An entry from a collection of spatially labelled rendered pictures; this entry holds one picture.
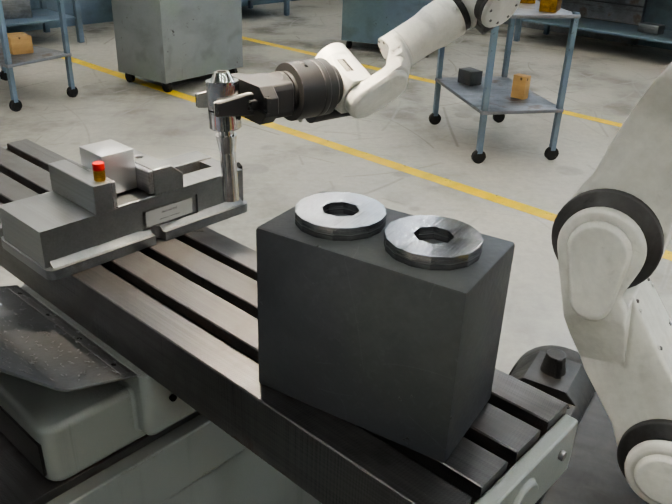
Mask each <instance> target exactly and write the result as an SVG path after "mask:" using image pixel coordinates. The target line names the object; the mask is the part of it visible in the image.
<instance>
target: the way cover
mask: <svg viewBox="0 0 672 504"><path fill-rule="evenodd" d="M5 287H6V289H5ZM8 287H12V288H8ZM11 289H13V291H12V290H11ZM4 290H5V291H4ZM2 291H4V292H2ZM11 293H12V294H11ZM21 294H22V295H21ZM23 295H25V296H26V297H25V296H23ZM18 296H20V297H18ZM27 297H30V299H29V298H27ZM5 298H7V299H5ZM0 299H1V300H0V303H1V304H2V305H0V333H1V334H0V339H1V340H0V346H1V347H0V350H1V351H0V372H3V373H6V374H9V375H12V376H15V377H18V378H21V379H24V380H27V381H30V382H33V383H36V384H39V385H42V386H45V387H47V388H50V389H53V390H57V391H62V392H71V391H77V390H81V389H85V388H89V387H94V386H98V385H102V384H106V383H111V382H115V381H119V380H123V379H128V378H132V377H136V376H137V374H135V373H134V372H132V371H131V370H130V369H128V368H127V367H126V366H124V365H123V364H122V363H120V362H119V361H118V360H116V359H115V358H114V357H112V356H111V355H110V354H108V353H107V352H106V351H104V350H103V349H102V348H100V347H99V346H98V345H96V344H95V343H94V342H92V341H91V340H90V339H88V338H87V337H86V336H84V335H83V334H82V333H80V332H79V333H78V330H76V329H75V328H74V327H72V326H71V325H70V324H68V323H67V322H66V321H64V320H63V319H62V318H60V317H59V316H58V315H56V314H55V313H54V312H52V311H51V310H50V309H48V308H47V307H46V306H44V305H43V304H42V303H40V302H39V301H38V300H36V299H35V298H34V297H32V296H31V295H30V294H28V293H27V292H26V291H24V290H23V289H22V288H19V286H18V285H11V286H1V287H0ZM20 299H22V300H20ZM22 301H23V302H22ZM21 303H23V304H21ZM28 304H30V305H28ZM22 305H23V306H22ZM25 308H26V309H25ZM45 308H46V309H45ZM12 309H13V311H12ZM20 309H24V310H20ZM21 312H22V313H21ZM15 313H17V314H18V315H17V314H16V315H15ZM50 314H51V315H50ZM54 314H55V315H56V316H55V315H54ZM2 318H3V319H2ZM33 318H34V319H33ZM52 318H54V319H55V320H53V319H52ZM30 319H31V320H30ZM5 320H6V321H5ZM9 320H10V321H9ZM11 321H12V322H11ZM18 321H19V323H20V322H21V324H19V323H18ZM55 324H58V325H57V326H55ZM3 325H5V326H3ZM31 325H32V326H31ZM25 326H26V327H25ZM46 326H47V328H45V327H46ZM54 326H55V327H56V328H54ZM62 327H64V328H62ZM18 330H20V331H18ZM40 330H42V331H40ZM4 331H6V332H4ZM43 331H47V332H43ZM37 332H38V333H37ZM58 332H60V334H59V333H58ZM47 333H50V334H48V336H46V335H47ZM64 333H66V334H64ZM63 334H64V335H63ZM21 336H22V337H24V338H22V337H21ZM28 336H29V337H28ZM73 336H75V337H74V338H73ZM26 337H28V338H26ZM79 338H80V339H79ZM5 339H6V340H8V341H6V340H5ZM78 339H79V340H78ZM26 341H28V342H26ZM35 341H38V342H35ZM52 341H54V342H53V343H51V342H52ZM75 341H79V342H82V343H79V342H77V343H76V342H75ZM11 342H13V343H11ZM25 342H26V343H25ZM6 343H7V344H6ZM60 343H62V344H61V345H60ZM37 344H39V345H40V346H38V345H37ZM41 344H42V346H41ZM88 344H90V345H88ZM5 345H7V346H5ZM58 346H60V347H59V348H58ZM94 346H95V347H94ZM6 347H8V349H7V348H6ZM50 347H52V348H50ZM2 348H4V350H3V349H2ZM15 348H16V349H15ZM29 348H30V349H31V350H30V349H29ZM45 349H47V350H45ZM78 349H80V350H78ZM58 350H59V351H58ZM62 350H63V351H62ZM90 350H92V351H90ZM2 351H3V352H2ZM14 351H15V352H17V353H15V352H14ZM60 351H62V352H60ZM68 351H69V352H68ZM22 352H24V353H22ZM71 352H72V353H71ZM80 352H82V353H81V354H80ZM4 353H5V354H4ZM87 353H89V354H87ZM33 354H35V355H33ZM31 355H32V356H31ZM59 355H62V356H59ZM95 355H99V356H95ZM1 357H2V358H3V359H2V358H1ZM6 357H7V358H8V359H6ZM9 357H11V358H9ZM23 357H24V358H23ZM36 357H37V359H35V358H36ZM53 357H54V358H55V359H53ZM57 357H58V358H57ZM75 357H78V358H75ZM20 358H22V359H23V360H22V359H20ZM34 359H35V360H34ZM106 359H107V360H106ZM113 360H114V361H116V362H114V361H113ZM6 361H7V362H6ZM31 361H33V362H32V364H30V363H29V362H31ZM34 361H37V362H34ZM45 361H46V363H45ZM68 361H71V362H68ZM85 361H90V362H85ZM92 361H94V362H93V363H92ZM2 362H4V363H5V366H4V365H3V364H4V363H2ZM9 362H10V363H9ZM25 362H27V363H25ZM21 363H22V364H21ZM33 363H34V364H33ZM60 363H62V364H61V365H62V366H64V367H62V366H61V365H60ZM70 363H75V364H70ZM47 364H48V366H47ZM24 366H26V367H24ZM88 366H90V367H88ZM106 366H108V367H106ZM8 367H10V368H8ZM28 367H29V368H31V369H32V371H31V369H28ZM96 367H98V368H96ZM105 367H106V368H105ZM44 368H46V370H45V369H44ZM18 369H21V370H23V369H24V370H25V371H24V370H23V371H20V370H18ZM37 369H38V370H37ZM39 370H40V371H39ZM112 370H114V371H116V372H117V371H119V373H115V372H113V371H112ZM84 371H85V373H86V374H84ZM26 372H28V373H29V374H27V373H26ZM81 372H82V374H80V373H81ZM30 373H33V375H32V374H30ZM60 374H62V375H64V376H62V375H60ZM66 374H67V376H66ZM79 374H80V376H79V377H78V375H79ZM98 374H100V375H98ZM40 377H41V378H40ZM50 378H51V379H52V380H51V379H50ZM78 379H79V381H78ZM53 380H54V381H53Z"/></svg>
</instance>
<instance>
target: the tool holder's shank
mask: <svg viewBox="0 0 672 504"><path fill-rule="evenodd" d="M215 136H216V140H217V144H218V148H219V153H220V165H221V177H222V190H223V200H224V201H225V202H236V201H238V200H239V189H238V175H237V161H236V143H237V133H235V132H234V131H231V132H218V133H217V134H216V135H215Z"/></svg>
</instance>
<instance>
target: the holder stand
mask: <svg viewBox="0 0 672 504"><path fill-rule="evenodd" d="M514 248H515V244H514V243H513V242H512V241H508V240H504V239H500V238H497V237H493V236H489V235H485V234H482V233H480V232H479V231H478V230H476V229H475V228H473V227H472V226H471V225H469V224H467V223H464V222H461V221H459V220H456V219H453V218H447V217H442V216H436V215H416V216H415V215H411V214H407V213H404V212H400V211H396V210H392V209H389V208H385V206H384V205H382V204H381V203H380V202H379V201H377V200H376V199H373V198H370V197H368V196H365V195H361V194H355V193H350V192H325V191H321V192H319V193H318V194H313V195H311V196H308V197H305V198H303V199H301V200H300V201H299V202H298V203H297V204H296V206H294V207H292V208H291V209H289V210H287V211H285V212H283V213H282V214H280V215H278V216H276V217H275V218H273V219H271V220H269V221H267V222H266V223H264V224H262V225H260V226H258V227H257V229H256V253H257V306H258V359H259V382H260V384H262V385H264V386H267V387H269V388H271V389H274V390H276V391H278V392H280V393H283V394H285V395H287V396H290V397H292V398H294V399H297V400H299V401H301V402H303V403H306V404H308V405H310V406H313V407H315V408H317V409H320V410H322V411H324V412H326V413H329V414H331V415H333V416H336V417H338V418H340V419H343V420H345V421H347V422H349V423H352V424H354V425H356V426H359V427H361V428H363V429H366V430H368V431H370V432H372V433H375V434H377V435H379V436H382V437H384V438H386V439H389V440H391V441H393V442H395V443H398V444H400V445H402V446H405V447H407V448H409V449H412V450H414V451H416V452H418V453H421V454H423V455H425V456H428V457H430V458H432V459H435V460H437V461H439V462H442V463H444V462H446V460H447V459H448V458H449V456H450V455H451V453H452V452H453V450H454V449H455V448H456V446H457V445H458V443H459V442H460V440H461V439H462V438H463V436H464V435H465V433H466V432H467V430H468V429H469V428H470V426H471V425H472V423H473V422H474V420H475V419H476V418H477V416H478V415H479V413H480V412H481V410H482V409H483V408H484V406H485V405H486V403H487V402H488V400H489V399H490V397H491V391H492V384H493V378H494V372H495V366H496V360H497V354H498V347H499V341H500V335H501V329H502V323H503V316H504V310H505V304H506V298H507V292H508V286H509V279H510V273H511V267H512V261H513V255H514Z"/></svg>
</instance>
